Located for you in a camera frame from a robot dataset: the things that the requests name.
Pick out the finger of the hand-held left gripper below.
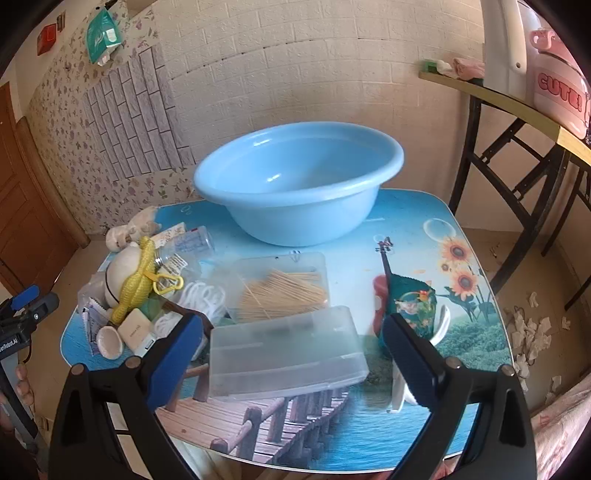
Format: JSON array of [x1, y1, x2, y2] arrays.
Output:
[[28, 293, 61, 324], [10, 285, 41, 311]]

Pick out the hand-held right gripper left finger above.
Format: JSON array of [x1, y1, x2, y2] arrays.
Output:
[[48, 313, 206, 480]]

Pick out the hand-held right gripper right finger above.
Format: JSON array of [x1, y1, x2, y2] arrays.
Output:
[[382, 313, 539, 480]]

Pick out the white charger plug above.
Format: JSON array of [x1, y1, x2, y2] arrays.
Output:
[[119, 308, 155, 358]]

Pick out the clear plastic box lid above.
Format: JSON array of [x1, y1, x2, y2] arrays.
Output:
[[209, 305, 370, 401]]

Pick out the clear box of toothpicks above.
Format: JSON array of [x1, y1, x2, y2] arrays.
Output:
[[226, 252, 331, 324]]

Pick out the light blue plastic basin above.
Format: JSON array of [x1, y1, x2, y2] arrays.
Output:
[[194, 121, 406, 247]]

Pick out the person's left hand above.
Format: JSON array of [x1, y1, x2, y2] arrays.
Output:
[[14, 364, 35, 407]]

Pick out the white plastic spoon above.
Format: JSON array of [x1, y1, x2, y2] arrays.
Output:
[[390, 305, 452, 414]]

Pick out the green printed cup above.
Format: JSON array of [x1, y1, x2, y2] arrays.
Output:
[[383, 272, 438, 344]]

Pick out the white shell-shaped cap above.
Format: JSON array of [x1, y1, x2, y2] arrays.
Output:
[[95, 326, 124, 360]]

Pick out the yellow plastic clip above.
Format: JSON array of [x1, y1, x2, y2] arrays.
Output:
[[152, 272, 185, 294]]

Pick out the white round case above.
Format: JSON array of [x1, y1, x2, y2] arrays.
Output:
[[104, 247, 144, 308]]

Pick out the yellow net bag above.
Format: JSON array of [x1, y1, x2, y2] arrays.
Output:
[[111, 236, 160, 324]]

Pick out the brown wooden door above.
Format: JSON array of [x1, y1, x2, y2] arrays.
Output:
[[0, 80, 90, 296]]

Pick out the clear plastic bottle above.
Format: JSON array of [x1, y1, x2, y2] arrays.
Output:
[[154, 226, 215, 273]]

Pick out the scattered paper scraps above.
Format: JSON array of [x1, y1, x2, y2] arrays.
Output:
[[505, 291, 573, 407]]

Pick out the small printed carton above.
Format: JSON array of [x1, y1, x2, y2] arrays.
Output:
[[152, 223, 188, 245]]

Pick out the beige plush toy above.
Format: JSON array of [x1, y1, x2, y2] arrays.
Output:
[[105, 206, 160, 252]]

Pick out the pink patterned blanket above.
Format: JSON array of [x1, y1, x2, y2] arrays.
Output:
[[529, 369, 591, 480]]

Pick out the green hanging packet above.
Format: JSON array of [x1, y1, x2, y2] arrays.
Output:
[[87, 9, 122, 66]]

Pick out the folding table with black legs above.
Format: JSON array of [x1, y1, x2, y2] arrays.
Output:
[[419, 69, 591, 310]]

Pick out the pink cloth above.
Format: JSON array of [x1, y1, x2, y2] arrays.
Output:
[[450, 58, 485, 79]]

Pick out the pink water bottle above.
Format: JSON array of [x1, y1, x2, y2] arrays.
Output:
[[531, 28, 591, 139]]

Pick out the white electric kettle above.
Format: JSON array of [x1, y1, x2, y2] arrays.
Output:
[[480, 0, 550, 104]]

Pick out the white coiled cable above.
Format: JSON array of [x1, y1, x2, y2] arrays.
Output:
[[154, 279, 229, 337]]

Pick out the grey brick wall sticker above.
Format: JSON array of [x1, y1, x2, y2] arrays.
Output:
[[83, 44, 195, 181]]

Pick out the red wall alarm box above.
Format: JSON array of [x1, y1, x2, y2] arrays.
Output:
[[36, 25, 58, 56]]

